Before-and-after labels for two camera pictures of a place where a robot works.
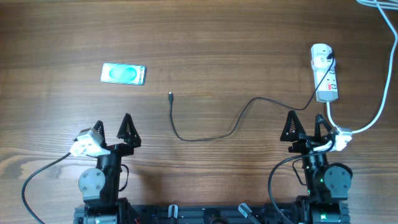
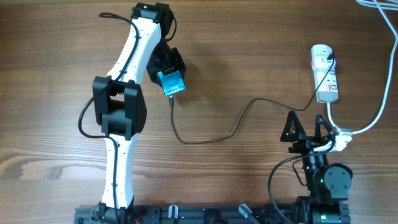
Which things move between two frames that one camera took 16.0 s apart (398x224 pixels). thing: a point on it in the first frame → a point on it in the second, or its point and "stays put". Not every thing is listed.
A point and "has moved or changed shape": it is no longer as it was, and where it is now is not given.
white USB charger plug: x=321 y=61 stays put
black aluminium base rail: x=212 y=214 stays put
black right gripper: x=308 y=143 stays put
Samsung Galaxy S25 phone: x=120 y=73 has moved or changed shape
